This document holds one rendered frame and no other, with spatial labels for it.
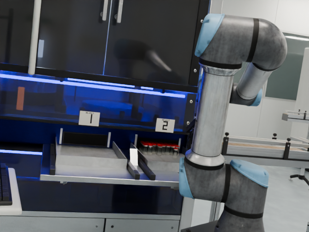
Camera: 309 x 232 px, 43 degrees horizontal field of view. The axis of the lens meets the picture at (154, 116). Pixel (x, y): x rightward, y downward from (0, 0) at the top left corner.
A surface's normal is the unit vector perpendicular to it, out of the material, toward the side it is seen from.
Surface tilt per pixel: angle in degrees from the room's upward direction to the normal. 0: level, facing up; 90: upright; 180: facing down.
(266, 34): 76
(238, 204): 90
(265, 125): 90
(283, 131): 90
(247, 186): 87
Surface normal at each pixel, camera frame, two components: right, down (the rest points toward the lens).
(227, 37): -0.08, 0.21
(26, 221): 0.25, 0.14
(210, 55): -0.58, 0.20
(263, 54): 0.08, 0.71
